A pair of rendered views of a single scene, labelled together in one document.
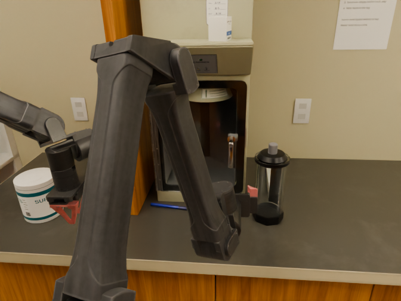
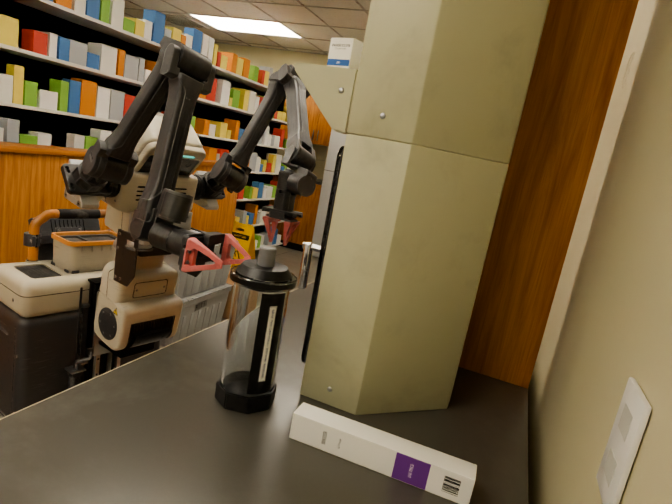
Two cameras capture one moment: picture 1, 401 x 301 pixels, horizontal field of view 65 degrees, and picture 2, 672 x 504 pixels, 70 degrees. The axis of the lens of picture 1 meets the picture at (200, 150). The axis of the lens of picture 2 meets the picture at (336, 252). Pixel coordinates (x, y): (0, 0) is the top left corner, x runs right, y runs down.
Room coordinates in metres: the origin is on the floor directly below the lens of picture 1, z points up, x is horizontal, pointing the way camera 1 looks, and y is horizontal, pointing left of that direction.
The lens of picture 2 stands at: (1.17, -0.93, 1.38)
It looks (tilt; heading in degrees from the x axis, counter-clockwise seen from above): 12 degrees down; 104
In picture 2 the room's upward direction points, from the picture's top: 10 degrees clockwise
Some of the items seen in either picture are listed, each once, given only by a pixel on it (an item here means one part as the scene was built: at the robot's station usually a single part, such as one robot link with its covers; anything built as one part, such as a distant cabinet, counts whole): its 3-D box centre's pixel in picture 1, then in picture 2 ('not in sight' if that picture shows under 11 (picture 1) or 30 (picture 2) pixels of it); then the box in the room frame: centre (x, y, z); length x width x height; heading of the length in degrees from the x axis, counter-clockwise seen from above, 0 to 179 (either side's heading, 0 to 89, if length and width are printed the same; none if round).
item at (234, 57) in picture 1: (194, 59); (352, 111); (0.92, 0.01, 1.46); 0.32 x 0.11 x 0.10; 84
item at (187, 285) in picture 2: not in sight; (186, 261); (-0.51, 1.83, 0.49); 0.60 x 0.42 x 0.33; 84
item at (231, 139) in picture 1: (231, 151); (313, 266); (0.93, -0.10, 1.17); 0.05 x 0.03 x 0.10; 174
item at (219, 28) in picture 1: (219, 28); (347, 59); (0.91, -0.06, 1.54); 0.05 x 0.05 x 0.06; 69
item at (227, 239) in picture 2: not in sight; (228, 253); (0.72, -0.04, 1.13); 0.09 x 0.07 x 0.07; 173
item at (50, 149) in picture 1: (62, 156); (288, 181); (0.69, 0.33, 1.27); 0.07 x 0.06 x 0.07; 142
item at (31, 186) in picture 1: (39, 194); not in sight; (0.94, 0.56, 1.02); 0.13 x 0.13 x 0.15
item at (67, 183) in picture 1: (65, 179); (284, 203); (0.69, 0.33, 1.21); 0.10 x 0.07 x 0.07; 175
